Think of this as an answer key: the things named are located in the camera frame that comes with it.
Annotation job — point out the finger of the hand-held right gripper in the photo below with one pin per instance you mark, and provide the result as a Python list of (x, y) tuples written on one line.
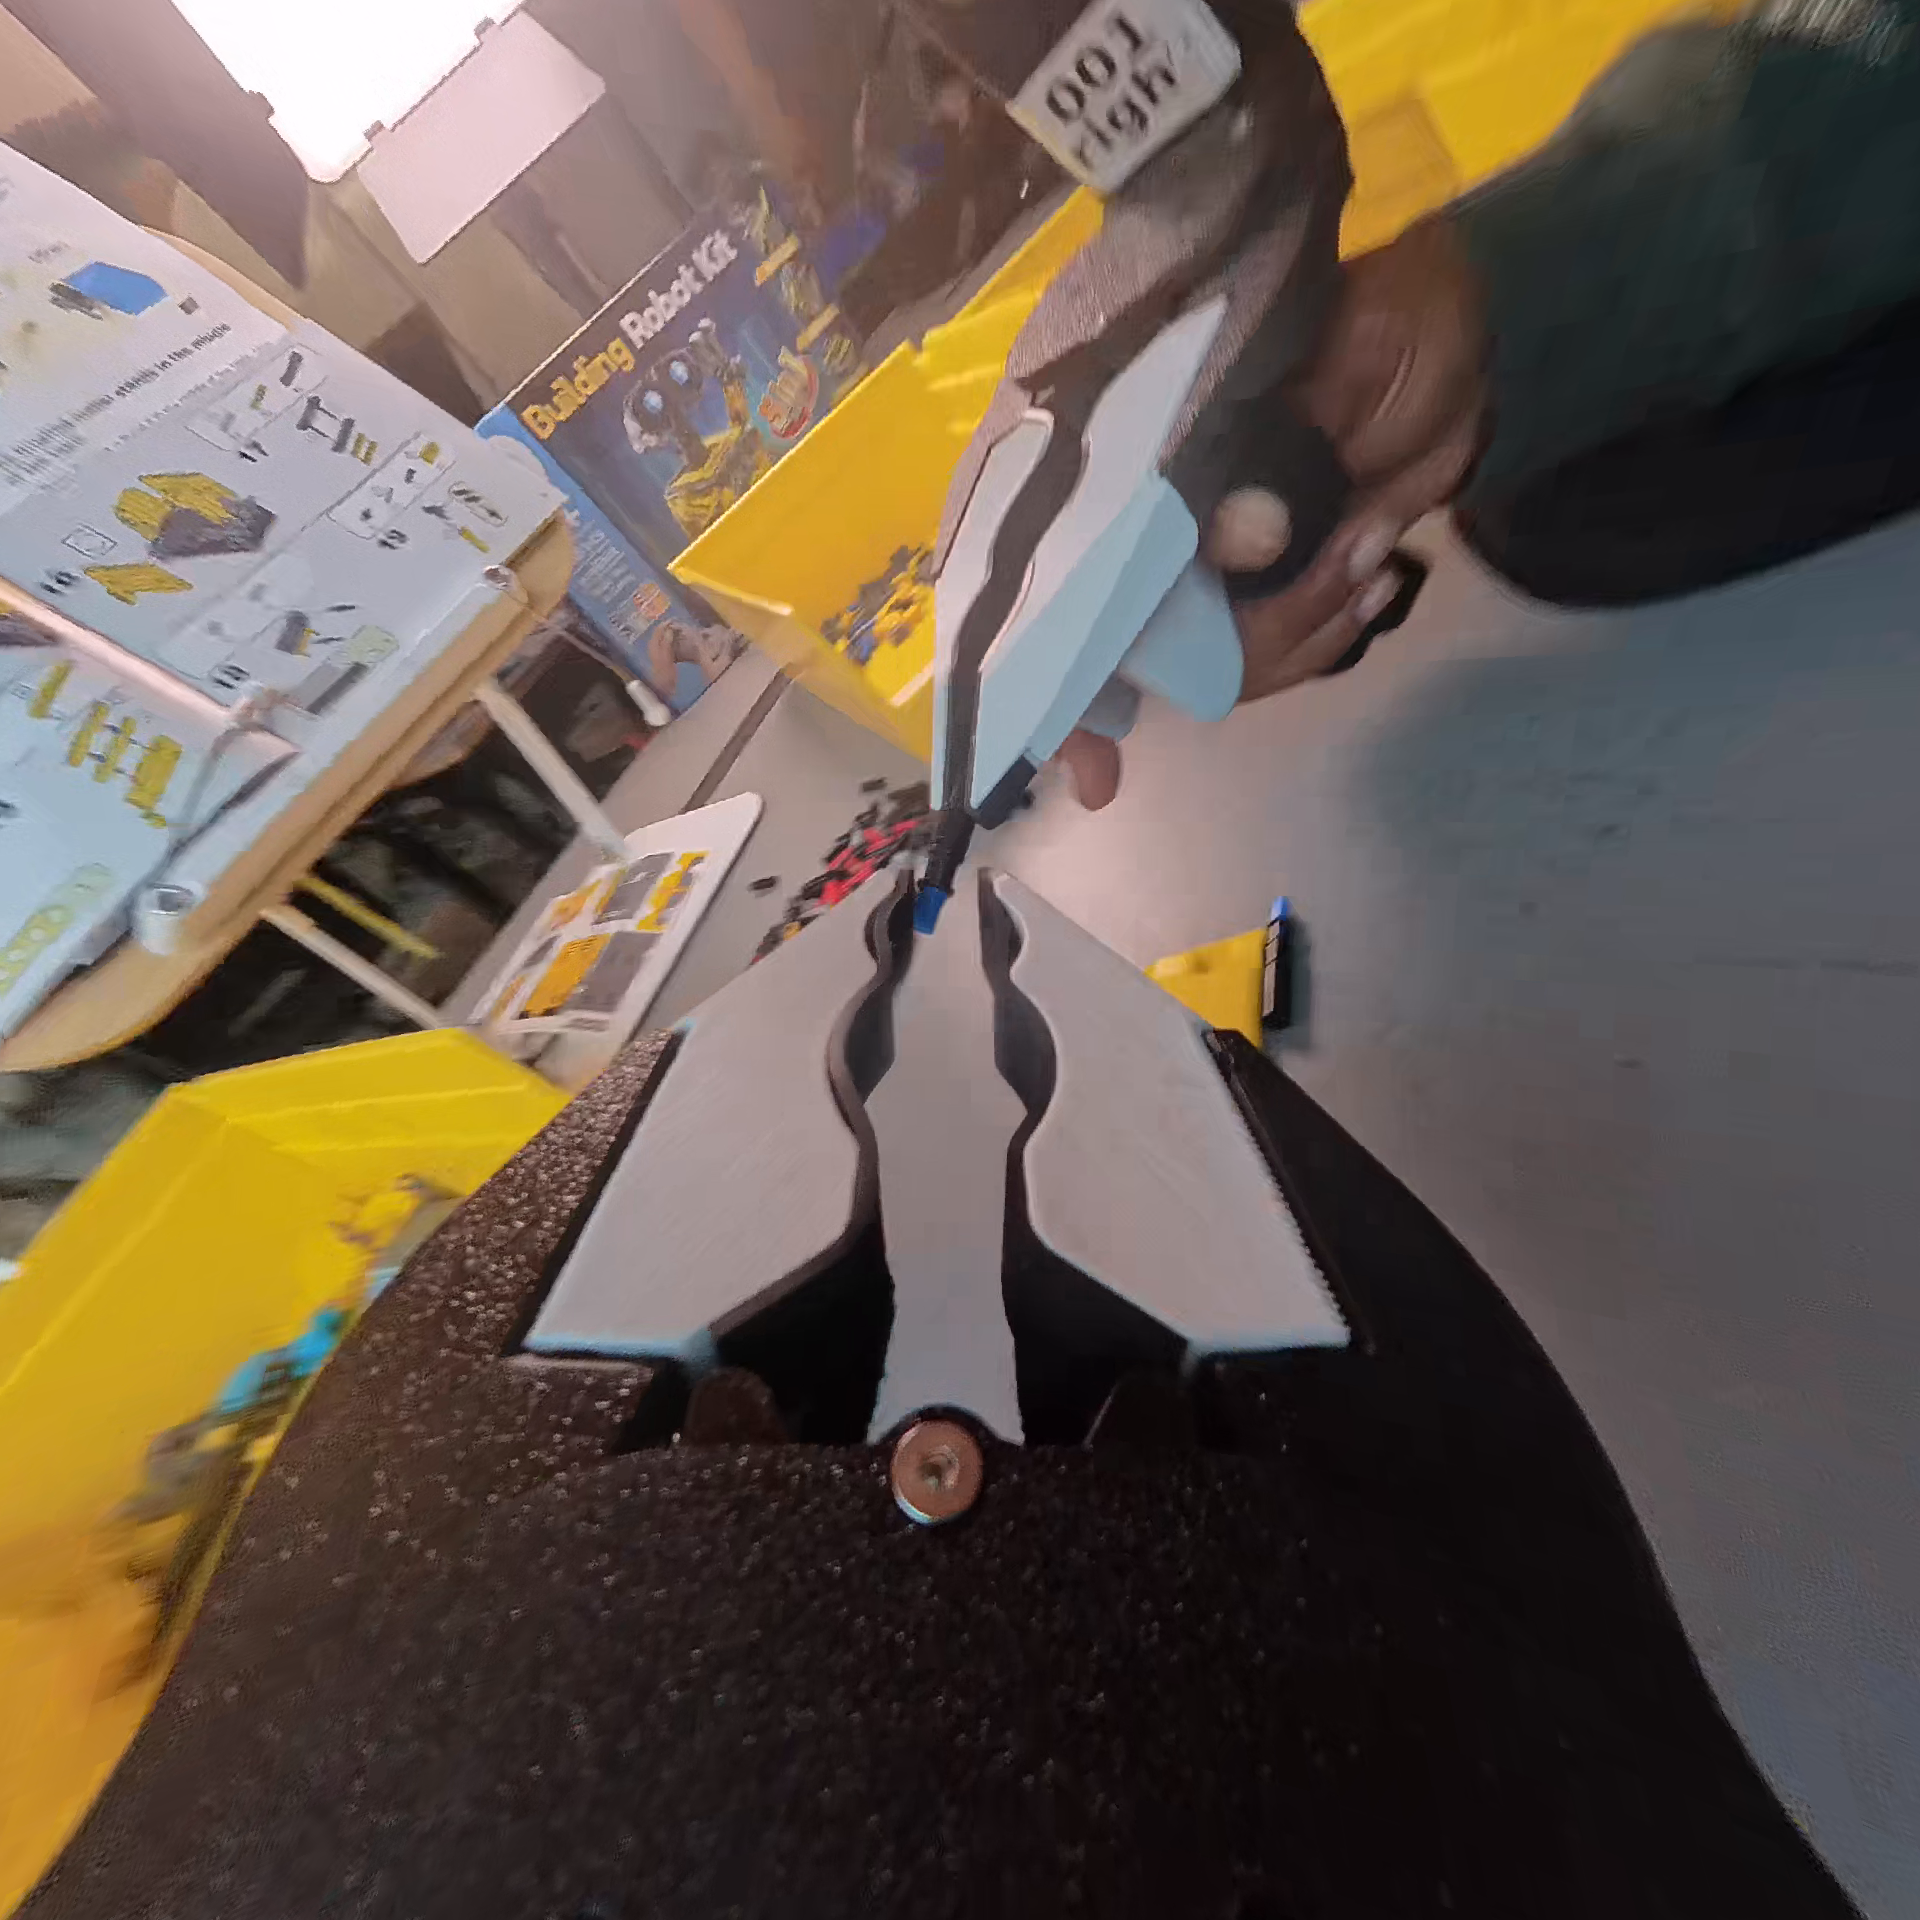
[(974, 570), (1109, 570)]

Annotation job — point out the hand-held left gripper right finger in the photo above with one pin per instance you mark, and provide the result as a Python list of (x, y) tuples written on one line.
[(1172, 1186)]

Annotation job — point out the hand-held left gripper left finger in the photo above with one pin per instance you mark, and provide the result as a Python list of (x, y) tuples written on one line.
[(722, 1186)]

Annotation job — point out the heap of blue grey parts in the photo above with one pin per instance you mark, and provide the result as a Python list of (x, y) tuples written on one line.
[(886, 609)]

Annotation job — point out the yellow plastic bin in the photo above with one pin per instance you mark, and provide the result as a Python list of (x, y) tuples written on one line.
[(840, 525), (149, 1277), (1440, 91)]

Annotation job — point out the yellow lego block assembly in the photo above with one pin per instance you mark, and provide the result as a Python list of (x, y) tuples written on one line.
[(1214, 985)]

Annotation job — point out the black connector with blue pin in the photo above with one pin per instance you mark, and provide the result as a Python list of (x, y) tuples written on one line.
[(1279, 962)]

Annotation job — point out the small black lego connector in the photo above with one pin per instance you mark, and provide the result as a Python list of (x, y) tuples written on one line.
[(944, 857)]

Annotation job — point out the blue lego pin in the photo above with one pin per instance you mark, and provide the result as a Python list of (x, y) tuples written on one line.
[(927, 908)]

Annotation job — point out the person's right forearm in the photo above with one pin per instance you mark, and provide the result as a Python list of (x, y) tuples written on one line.
[(1694, 300)]

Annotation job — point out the pile of small lego pieces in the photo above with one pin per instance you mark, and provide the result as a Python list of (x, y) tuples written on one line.
[(856, 870)]

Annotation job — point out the person's right hand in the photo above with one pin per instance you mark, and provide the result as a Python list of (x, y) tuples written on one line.
[(1412, 375)]

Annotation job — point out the printed parts leaflet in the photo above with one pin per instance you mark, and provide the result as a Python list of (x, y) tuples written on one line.
[(600, 945)]

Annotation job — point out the robot kit box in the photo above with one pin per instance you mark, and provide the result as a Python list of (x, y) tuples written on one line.
[(691, 390)]

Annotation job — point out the wooden stand board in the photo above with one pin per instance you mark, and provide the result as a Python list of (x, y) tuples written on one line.
[(390, 764)]

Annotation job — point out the studio light panel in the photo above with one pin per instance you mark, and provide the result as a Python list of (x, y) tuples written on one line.
[(422, 91)]

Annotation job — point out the printed task sheet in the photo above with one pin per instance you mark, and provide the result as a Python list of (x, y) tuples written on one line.
[(91, 347)]

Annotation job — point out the white stand post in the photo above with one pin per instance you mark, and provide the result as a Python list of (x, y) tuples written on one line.
[(540, 750)]

